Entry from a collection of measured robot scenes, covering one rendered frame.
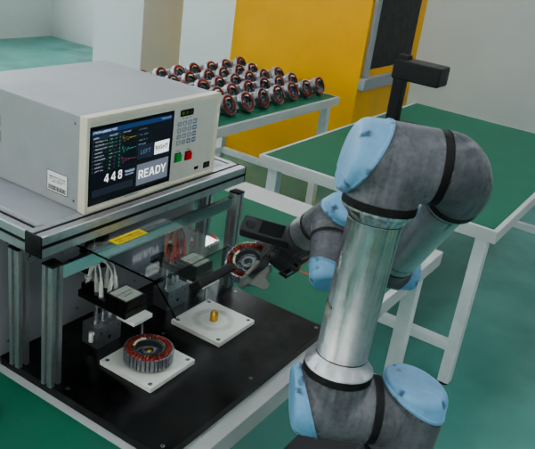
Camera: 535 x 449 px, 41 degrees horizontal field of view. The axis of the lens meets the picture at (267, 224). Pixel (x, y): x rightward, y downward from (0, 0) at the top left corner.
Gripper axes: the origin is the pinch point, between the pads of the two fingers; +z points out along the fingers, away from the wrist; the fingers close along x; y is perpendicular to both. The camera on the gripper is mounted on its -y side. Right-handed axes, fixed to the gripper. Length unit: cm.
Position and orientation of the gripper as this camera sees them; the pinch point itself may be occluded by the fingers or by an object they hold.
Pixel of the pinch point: (246, 263)
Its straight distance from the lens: 167.8
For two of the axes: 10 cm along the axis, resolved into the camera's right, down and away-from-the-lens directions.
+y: 7.8, 5.7, 2.7
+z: -5.4, 4.0, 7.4
